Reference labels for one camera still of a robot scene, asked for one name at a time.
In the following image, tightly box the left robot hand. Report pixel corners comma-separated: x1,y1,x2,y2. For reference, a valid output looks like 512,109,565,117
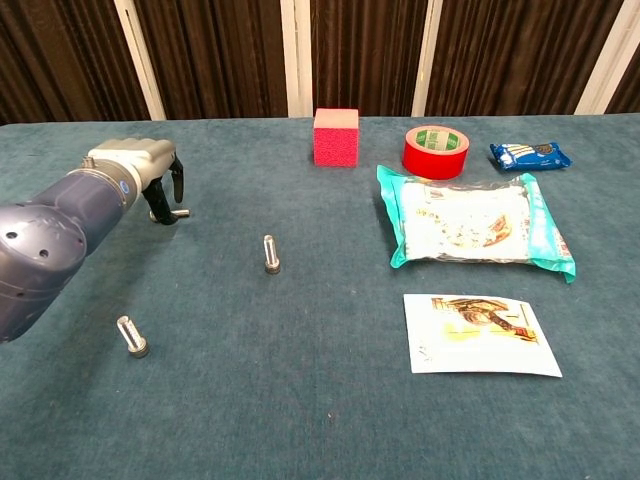
87,137,185,226

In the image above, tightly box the silver bolt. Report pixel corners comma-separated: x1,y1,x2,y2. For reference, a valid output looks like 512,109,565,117
262,234,283,276
116,315,151,360
149,207,192,223

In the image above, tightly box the dark brown pleated curtain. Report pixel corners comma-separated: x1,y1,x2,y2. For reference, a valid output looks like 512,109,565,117
0,0,640,126

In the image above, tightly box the pink red foam cube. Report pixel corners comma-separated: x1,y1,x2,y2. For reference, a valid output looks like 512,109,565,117
312,107,361,168

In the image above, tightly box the teal felt table cover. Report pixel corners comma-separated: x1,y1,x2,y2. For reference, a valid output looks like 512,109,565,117
0,110,640,480

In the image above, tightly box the red tape roll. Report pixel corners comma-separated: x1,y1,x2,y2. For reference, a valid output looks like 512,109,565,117
401,125,471,181

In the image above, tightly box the teal white snack bag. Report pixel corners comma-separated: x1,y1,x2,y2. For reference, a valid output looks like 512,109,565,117
375,164,577,285

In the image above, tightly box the white printed card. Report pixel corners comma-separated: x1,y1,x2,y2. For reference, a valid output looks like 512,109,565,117
402,293,565,378

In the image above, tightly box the blue cookie packet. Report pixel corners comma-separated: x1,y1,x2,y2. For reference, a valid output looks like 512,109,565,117
488,141,574,173

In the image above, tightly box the white frame post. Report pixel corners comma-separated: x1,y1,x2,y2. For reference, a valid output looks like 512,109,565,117
574,0,640,116
279,0,314,119
410,0,444,118
113,0,167,121

